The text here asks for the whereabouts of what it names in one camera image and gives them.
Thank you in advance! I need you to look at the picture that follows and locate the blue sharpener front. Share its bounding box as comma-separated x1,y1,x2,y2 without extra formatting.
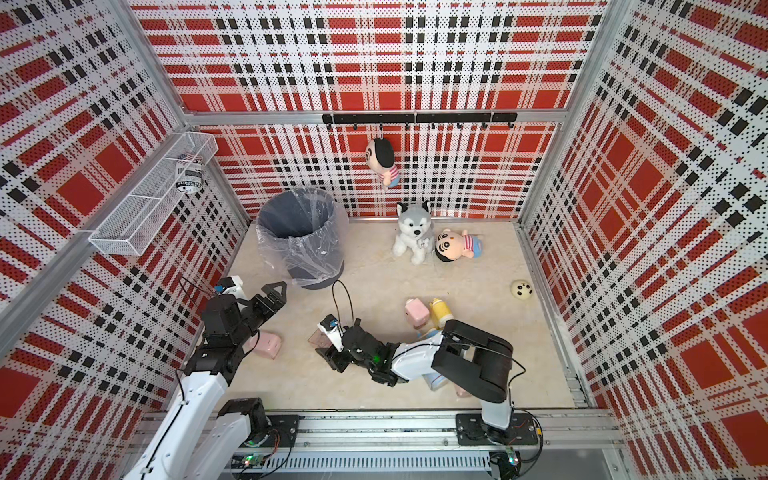
423,372,449,391

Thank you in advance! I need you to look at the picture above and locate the translucent pink sharpener tray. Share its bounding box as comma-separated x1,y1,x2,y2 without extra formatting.
307,329,332,349

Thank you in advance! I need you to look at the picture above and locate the green circuit board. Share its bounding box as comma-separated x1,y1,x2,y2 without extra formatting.
489,449,522,480
230,453,269,471

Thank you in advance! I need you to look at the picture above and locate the cream panda face ball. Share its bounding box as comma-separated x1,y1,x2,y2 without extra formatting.
510,279,534,300

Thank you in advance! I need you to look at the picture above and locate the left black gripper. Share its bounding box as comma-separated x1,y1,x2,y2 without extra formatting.
231,281,287,345

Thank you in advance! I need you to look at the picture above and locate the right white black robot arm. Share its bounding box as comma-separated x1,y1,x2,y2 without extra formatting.
309,315,539,446

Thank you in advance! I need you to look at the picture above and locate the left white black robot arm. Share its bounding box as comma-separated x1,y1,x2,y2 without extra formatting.
124,276,287,479

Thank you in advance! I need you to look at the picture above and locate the grey bin with plastic liner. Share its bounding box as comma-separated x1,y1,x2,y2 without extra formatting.
255,187,349,290

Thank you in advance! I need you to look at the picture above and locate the black wall hook rail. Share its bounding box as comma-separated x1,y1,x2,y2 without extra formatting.
321,112,519,128

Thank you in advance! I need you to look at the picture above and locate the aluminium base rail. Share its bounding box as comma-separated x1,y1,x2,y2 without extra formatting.
134,410,625,475

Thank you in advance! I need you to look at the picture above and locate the right green circuit board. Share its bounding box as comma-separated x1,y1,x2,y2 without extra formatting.
489,449,522,480

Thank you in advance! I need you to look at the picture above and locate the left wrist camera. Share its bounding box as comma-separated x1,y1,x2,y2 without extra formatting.
214,275,247,300

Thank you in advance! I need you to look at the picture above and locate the husky plush toy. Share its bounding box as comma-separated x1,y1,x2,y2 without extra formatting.
392,201,435,266

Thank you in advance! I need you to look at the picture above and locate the lying cartoon boy doll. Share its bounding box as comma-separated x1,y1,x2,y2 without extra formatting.
435,229,483,263

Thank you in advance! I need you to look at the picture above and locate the hanging cartoon boy doll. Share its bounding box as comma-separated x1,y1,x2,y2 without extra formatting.
365,138,400,188

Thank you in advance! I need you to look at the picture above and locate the white wire wall basket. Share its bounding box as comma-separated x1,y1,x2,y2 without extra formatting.
89,132,218,256

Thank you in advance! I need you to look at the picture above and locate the pink sharpener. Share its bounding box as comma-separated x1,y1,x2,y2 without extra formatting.
454,385,471,398
404,298,431,329
248,332,283,360

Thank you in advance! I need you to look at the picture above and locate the left green circuit board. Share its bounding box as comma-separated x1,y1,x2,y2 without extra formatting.
230,453,269,471

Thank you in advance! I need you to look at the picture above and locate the yellow pencil sharpener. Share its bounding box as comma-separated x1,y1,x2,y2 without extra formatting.
429,298,455,329

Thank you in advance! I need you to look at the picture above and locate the black white can in basket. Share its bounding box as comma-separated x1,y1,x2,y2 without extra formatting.
175,155,203,194

